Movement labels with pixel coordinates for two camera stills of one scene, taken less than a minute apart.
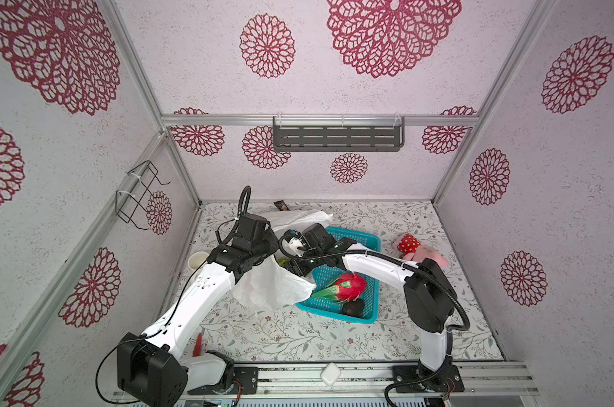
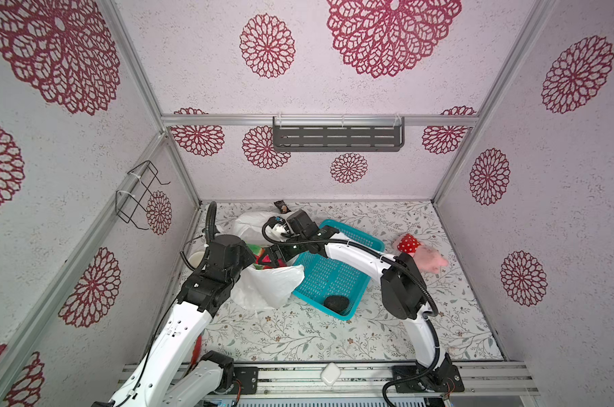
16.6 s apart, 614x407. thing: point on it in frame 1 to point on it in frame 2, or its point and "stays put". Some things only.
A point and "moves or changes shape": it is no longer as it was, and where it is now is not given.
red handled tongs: [198, 346] stays put
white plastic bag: [268, 283] moves or changes shape
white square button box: [331, 373] stays put
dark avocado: [354, 308] to [337, 303]
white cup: [196, 259] stays put
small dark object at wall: [281, 205] stays put
